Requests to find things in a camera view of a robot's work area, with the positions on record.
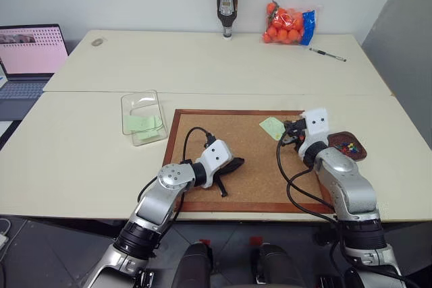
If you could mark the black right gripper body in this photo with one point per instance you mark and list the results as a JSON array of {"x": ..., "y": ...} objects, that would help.
[{"x": 297, "y": 129}]

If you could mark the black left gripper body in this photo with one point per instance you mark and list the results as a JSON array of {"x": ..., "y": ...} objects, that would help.
[{"x": 227, "y": 168}]

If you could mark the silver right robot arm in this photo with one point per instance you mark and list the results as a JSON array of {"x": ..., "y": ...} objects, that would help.
[{"x": 347, "y": 187}]

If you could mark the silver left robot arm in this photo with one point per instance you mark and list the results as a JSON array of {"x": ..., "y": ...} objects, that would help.
[{"x": 168, "y": 180}]

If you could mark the green sticky note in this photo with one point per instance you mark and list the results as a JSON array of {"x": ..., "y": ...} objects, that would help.
[
  {"x": 271, "y": 127},
  {"x": 140, "y": 122},
  {"x": 146, "y": 135}
]

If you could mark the brown oval tray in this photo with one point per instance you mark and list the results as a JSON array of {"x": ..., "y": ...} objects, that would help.
[{"x": 347, "y": 148}]

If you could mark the clear plastic box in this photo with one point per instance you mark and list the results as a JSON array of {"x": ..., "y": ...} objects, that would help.
[{"x": 143, "y": 119}]

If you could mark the black and white pen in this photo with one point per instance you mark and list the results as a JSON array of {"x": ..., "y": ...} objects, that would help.
[{"x": 327, "y": 54}]

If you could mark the dark rounded shape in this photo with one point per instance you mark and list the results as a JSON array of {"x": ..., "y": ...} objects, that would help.
[
  {"x": 192, "y": 266},
  {"x": 280, "y": 266}
]

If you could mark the bag of orange balls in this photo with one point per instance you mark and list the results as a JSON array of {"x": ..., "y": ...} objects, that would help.
[{"x": 287, "y": 26}]

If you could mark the brown sauce bottle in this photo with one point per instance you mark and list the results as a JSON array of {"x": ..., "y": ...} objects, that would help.
[{"x": 227, "y": 4}]

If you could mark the small round clear object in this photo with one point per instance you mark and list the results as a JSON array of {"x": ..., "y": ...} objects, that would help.
[{"x": 98, "y": 42}]

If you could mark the grey laptop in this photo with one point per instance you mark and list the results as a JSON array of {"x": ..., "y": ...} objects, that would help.
[{"x": 27, "y": 52}]

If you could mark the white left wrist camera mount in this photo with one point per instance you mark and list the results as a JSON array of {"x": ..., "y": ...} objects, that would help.
[{"x": 217, "y": 156}]

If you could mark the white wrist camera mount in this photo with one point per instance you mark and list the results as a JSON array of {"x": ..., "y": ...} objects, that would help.
[
  {"x": 217, "y": 156},
  {"x": 317, "y": 126}
]

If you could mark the cork board with wooden frame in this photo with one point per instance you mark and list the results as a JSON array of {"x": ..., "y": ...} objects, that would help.
[{"x": 256, "y": 170}]

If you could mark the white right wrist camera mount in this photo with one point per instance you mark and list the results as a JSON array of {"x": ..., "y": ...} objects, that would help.
[{"x": 317, "y": 126}]

